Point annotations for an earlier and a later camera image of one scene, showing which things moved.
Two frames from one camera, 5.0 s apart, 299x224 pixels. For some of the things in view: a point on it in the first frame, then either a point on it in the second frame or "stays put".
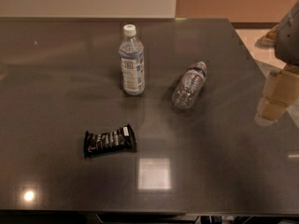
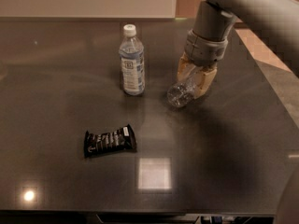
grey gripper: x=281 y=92 -> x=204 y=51
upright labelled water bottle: x=132 y=63 stays put
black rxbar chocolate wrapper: x=113 y=141 stays put
